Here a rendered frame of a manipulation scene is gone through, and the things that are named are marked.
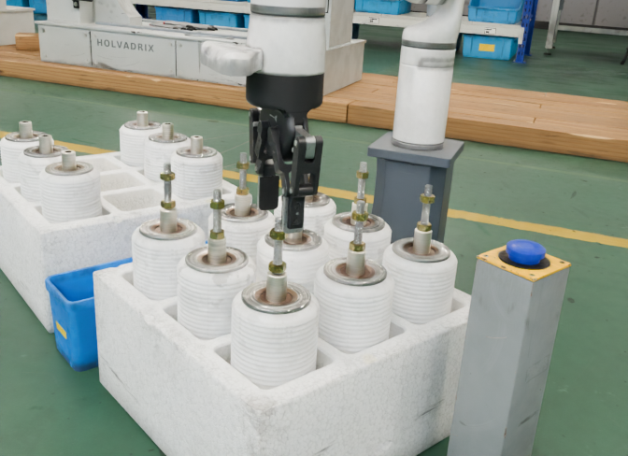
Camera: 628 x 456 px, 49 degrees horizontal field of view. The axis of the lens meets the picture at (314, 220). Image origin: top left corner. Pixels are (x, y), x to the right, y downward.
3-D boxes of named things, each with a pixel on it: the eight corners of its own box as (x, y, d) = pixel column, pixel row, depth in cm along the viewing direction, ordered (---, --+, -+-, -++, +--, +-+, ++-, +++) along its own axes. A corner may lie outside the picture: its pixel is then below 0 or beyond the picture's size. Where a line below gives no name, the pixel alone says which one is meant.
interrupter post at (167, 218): (173, 227, 92) (172, 204, 91) (180, 233, 91) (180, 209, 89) (156, 230, 91) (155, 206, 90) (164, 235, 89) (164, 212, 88)
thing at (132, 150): (156, 196, 157) (153, 119, 150) (175, 209, 150) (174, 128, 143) (115, 204, 151) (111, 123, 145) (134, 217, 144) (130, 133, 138)
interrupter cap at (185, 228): (181, 218, 96) (181, 213, 95) (207, 235, 90) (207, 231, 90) (130, 227, 91) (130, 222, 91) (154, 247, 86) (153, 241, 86)
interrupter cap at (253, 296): (270, 324, 69) (271, 318, 69) (227, 296, 74) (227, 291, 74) (324, 304, 74) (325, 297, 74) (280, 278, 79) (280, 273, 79)
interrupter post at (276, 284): (274, 307, 73) (275, 279, 71) (260, 299, 74) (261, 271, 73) (292, 301, 74) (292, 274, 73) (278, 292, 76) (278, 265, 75)
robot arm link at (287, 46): (196, 63, 66) (196, -4, 64) (302, 63, 71) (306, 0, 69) (224, 78, 59) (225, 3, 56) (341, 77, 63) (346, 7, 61)
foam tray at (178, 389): (304, 310, 124) (309, 218, 118) (478, 420, 97) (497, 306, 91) (98, 382, 100) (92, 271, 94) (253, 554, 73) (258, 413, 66)
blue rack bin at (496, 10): (474, 17, 547) (478, -10, 540) (523, 21, 535) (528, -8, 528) (463, 21, 503) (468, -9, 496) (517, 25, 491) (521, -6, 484)
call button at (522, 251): (518, 252, 74) (520, 235, 74) (550, 265, 72) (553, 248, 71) (495, 261, 72) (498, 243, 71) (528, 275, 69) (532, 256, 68)
